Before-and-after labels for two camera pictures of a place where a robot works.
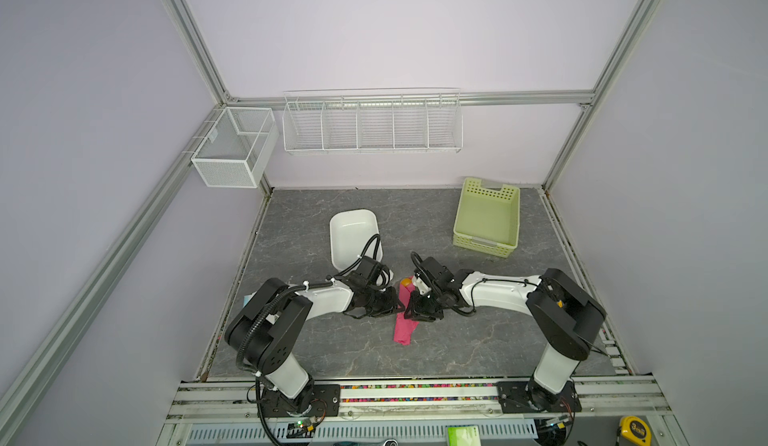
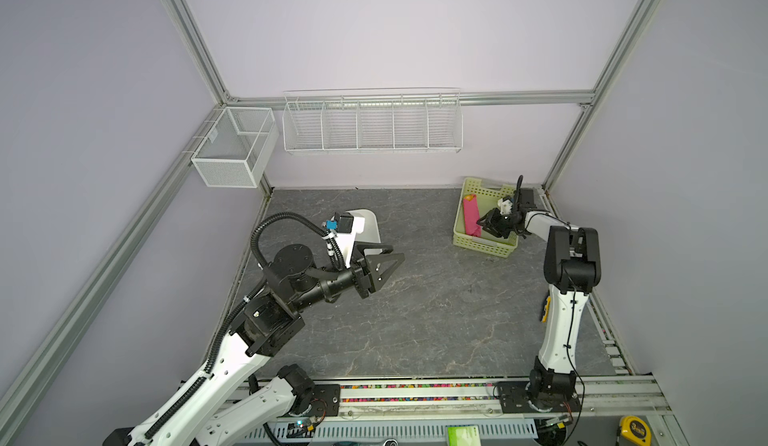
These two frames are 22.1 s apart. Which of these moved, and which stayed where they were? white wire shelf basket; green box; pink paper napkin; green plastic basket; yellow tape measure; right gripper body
Moved: pink paper napkin; right gripper body
Stayed: green box; white wire shelf basket; yellow tape measure; green plastic basket
